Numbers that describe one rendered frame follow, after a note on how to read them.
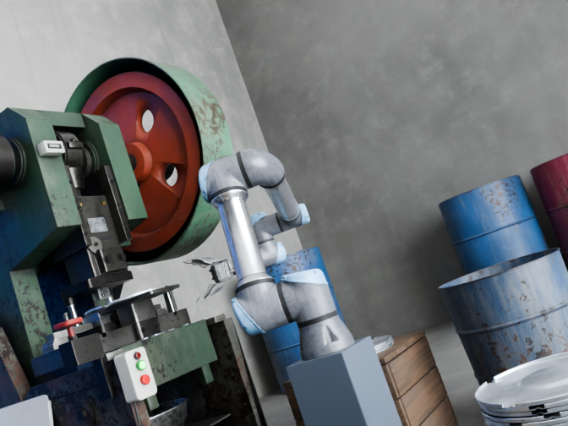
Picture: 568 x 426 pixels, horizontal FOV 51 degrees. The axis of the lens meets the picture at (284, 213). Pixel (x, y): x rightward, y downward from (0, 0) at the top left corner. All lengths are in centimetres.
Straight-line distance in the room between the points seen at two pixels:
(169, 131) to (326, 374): 122
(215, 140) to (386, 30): 315
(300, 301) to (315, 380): 21
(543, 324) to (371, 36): 362
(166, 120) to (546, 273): 146
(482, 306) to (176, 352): 98
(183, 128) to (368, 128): 303
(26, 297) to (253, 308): 89
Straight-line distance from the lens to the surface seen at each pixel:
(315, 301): 161
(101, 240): 214
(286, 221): 209
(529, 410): 111
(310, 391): 164
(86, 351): 177
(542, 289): 203
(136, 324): 201
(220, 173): 177
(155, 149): 245
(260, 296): 164
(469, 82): 490
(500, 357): 205
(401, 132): 503
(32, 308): 223
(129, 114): 255
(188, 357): 204
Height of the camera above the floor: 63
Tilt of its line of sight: 7 degrees up
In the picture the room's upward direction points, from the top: 19 degrees counter-clockwise
